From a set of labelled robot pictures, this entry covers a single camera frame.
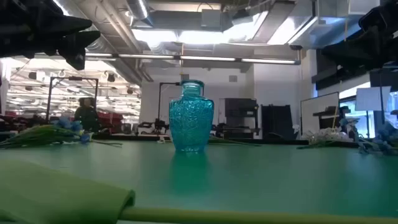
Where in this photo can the silver rectangular ceiling duct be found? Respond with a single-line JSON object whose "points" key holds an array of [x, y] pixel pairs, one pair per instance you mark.
{"points": [[326, 31]]}

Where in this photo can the grey ceiling box unit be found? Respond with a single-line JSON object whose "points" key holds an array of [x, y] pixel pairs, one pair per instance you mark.
{"points": [[211, 18]]}

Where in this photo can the blue artificial flower bunch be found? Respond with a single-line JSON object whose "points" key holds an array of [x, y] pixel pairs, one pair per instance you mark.
{"points": [[385, 137], [37, 135]]}

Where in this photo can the black table frame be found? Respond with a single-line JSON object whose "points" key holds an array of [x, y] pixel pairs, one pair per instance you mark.
{"points": [[280, 142]]}

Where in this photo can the silver round ceiling duct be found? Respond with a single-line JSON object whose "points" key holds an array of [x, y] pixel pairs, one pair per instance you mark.
{"points": [[138, 9]]}

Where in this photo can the red cases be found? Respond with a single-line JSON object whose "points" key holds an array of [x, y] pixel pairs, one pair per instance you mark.
{"points": [[112, 118]]}

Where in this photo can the person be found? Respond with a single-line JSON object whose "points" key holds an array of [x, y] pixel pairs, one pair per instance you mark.
{"points": [[87, 116]]}

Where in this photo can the black background robot arm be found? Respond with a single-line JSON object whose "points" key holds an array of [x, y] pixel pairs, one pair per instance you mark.
{"points": [[158, 126]]}

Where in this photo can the black gantry frame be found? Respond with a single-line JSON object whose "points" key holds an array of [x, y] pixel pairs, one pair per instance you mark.
{"points": [[160, 102], [49, 99]]}

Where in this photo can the green table mat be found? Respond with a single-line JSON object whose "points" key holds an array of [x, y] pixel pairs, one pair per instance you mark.
{"points": [[248, 174]]}

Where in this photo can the blue textured glass vase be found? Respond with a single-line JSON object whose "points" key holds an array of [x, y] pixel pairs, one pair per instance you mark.
{"points": [[191, 121]]}

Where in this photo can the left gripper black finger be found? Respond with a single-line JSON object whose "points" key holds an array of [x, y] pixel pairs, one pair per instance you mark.
{"points": [[76, 46], [65, 26]]}

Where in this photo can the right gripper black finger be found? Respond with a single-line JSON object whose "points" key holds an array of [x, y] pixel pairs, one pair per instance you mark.
{"points": [[373, 18], [354, 49]]}

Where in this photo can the black panel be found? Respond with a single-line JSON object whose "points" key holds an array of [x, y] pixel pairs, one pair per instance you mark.
{"points": [[276, 121]]}

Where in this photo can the white sign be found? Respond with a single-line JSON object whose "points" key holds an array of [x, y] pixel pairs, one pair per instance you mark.
{"points": [[373, 99]]}

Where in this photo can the long ceiling light strip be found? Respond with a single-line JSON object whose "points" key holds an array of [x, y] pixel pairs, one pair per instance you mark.
{"points": [[205, 58]]}

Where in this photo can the whiteboard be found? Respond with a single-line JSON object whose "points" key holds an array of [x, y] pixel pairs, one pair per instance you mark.
{"points": [[317, 109]]}

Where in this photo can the black cabinet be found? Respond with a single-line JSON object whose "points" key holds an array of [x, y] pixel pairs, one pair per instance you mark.
{"points": [[239, 107]]}

